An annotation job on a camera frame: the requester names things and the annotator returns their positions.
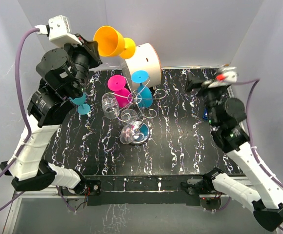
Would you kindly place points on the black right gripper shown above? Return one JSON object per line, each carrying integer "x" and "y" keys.
{"x": 194, "y": 82}

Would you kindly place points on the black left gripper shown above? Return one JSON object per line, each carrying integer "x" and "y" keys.
{"x": 90, "y": 48}

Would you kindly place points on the aluminium table frame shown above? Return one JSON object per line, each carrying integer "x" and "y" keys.
{"x": 177, "y": 161}

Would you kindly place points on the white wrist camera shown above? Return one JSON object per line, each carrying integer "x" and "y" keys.
{"x": 224, "y": 77}
{"x": 58, "y": 31}

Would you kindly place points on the blue wine glass on rack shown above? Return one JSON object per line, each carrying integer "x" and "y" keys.
{"x": 143, "y": 91}

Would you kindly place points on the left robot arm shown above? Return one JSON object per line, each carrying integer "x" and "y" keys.
{"x": 63, "y": 72}

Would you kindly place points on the pink wine glass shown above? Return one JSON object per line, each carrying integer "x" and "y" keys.
{"x": 117, "y": 84}

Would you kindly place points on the yellow wine glass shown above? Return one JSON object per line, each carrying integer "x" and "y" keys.
{"x": 111, "y": 43}

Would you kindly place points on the white round box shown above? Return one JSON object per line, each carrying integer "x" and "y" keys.
{"x": 145, "y": 58}

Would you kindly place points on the blue wine glass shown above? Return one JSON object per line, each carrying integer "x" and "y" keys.
{"x": 143, "y": 91}
{"x": 82, "y": 107}

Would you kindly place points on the clear fluted champagne glass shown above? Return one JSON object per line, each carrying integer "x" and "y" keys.
{"x": 128, "y": 117}

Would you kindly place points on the clear ribbed tumbler glass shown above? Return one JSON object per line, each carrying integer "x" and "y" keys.
{"x": 110, "y": 106}

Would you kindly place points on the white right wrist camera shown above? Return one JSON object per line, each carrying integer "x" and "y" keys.
{"x": 224, "y": 77}

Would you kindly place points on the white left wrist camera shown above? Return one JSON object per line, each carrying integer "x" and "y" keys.
{"x": 58, "y": 31}

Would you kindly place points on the chrome wine glass rack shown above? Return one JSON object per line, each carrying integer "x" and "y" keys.
{"x": 139, "y": 112}

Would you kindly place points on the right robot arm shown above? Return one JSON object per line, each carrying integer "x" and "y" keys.
{"x": 265, "y": 198}

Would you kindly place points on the small blue object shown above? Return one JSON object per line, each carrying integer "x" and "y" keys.
{"x": 205, "y": 115}

